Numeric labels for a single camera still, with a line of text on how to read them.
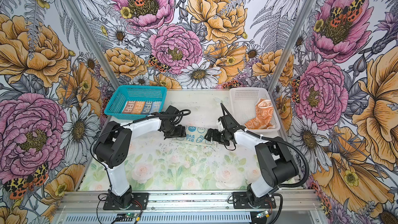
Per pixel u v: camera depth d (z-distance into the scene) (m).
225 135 0.71
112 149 0.50
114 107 1.05
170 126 0.81
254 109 1.11
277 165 0.45
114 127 0.53
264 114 0.97
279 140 0.50
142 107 1.09
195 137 0.95
